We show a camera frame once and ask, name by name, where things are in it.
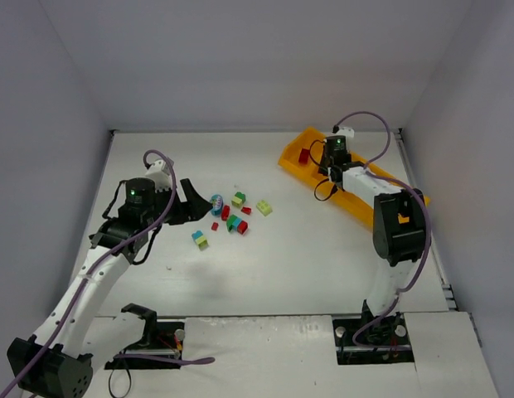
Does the light green lego brick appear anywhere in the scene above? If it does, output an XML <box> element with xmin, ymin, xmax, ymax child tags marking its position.
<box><xmin>195</xmin><ymin>235</ymin><xmax>208</xmax><ymax>250</ymax></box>

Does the green blue red lego stack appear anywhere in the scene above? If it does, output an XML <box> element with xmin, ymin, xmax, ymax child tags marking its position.
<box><xmin>226</xmin><ymin>215</ymin><xmax>248</xmax><ymax>235</ymax></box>

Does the red arch lego block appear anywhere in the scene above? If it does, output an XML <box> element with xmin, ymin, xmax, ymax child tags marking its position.
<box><xmin>298</xmin><ymin>148</ymin><xmax>310</xmax><ymax>165</ymax></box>

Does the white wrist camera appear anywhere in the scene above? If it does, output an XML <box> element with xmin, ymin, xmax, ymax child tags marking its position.
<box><xmin>145</xmin><ymin>158</ymin><xmax>174</xmax><ymax>192</ymax></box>
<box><xmin>332</xmin><ymin>124</ymin><xmax>355</xmax><ymax>138</ymax></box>

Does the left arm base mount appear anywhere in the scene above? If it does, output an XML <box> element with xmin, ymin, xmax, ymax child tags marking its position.
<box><xmin>104</xmin><ymin>320</ymin><xmax>185</xmax><ymax>371</ymax></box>

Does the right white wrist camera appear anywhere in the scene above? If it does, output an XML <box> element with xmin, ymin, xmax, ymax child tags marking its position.
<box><xmin>332</xmin><ymin>124</ymin><xmax>355</xmax><ymax>138</ymax></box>

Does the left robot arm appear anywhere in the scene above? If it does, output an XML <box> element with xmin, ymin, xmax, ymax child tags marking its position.
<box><xmin>7</xmin><ymin>177</ymin><xmax>212</xmax><ymax>397</ymax></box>

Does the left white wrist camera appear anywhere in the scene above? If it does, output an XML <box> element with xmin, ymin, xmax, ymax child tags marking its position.
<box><xmin>145</xmin><ymin>158</ymin><xmax>174</xmax><ymax>192</ymax></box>

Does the green and lime lego stack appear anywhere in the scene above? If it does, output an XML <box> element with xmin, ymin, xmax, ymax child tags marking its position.
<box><xmin>231</xmin><ymin>192</ymin><xmax>246</xmax><ymax>208</ymax></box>

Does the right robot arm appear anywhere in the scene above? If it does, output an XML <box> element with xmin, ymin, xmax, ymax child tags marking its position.
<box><xmin>319</xmin><ymin>135</ymin><xmax>431</xmax><ymax>319</ymax></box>

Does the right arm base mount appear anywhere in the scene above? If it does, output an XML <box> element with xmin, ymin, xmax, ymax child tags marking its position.
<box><xmin>332</xmin><ymin>313</ymin><xmax>415</xmax><ymax>366</ymax></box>

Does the yellow divided sorting tray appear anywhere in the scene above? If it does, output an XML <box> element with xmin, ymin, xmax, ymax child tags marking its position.
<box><xmin>278</xmin><ymin>127</ymin><xmax>429</xmax><ymax>230</ymax></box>

